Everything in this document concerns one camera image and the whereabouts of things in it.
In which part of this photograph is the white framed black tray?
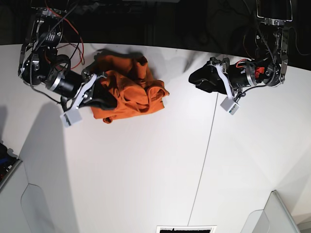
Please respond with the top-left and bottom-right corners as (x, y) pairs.
(156, 225), (217, 233)

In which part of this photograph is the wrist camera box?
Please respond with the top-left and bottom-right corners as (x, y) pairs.
(220, 97), (240, 115)
(60, 109), (82, 128)

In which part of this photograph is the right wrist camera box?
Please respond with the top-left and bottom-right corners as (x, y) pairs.
(60, 109), (82, 128)

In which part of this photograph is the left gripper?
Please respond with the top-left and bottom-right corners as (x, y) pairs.
(189, 57), (257, 102)

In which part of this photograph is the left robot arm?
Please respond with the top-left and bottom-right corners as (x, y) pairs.
(189, 0), (293, 102)

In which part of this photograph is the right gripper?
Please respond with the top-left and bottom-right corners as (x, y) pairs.
(46, 69), (118, 112)

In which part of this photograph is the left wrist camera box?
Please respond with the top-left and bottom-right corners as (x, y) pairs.
(220, 97), (240, 115)

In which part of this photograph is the orange t-shirt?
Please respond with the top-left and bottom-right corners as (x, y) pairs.
(91, 55), (169, 124)

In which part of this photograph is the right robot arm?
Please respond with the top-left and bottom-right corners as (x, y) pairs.
(18, 1), (117, 113)

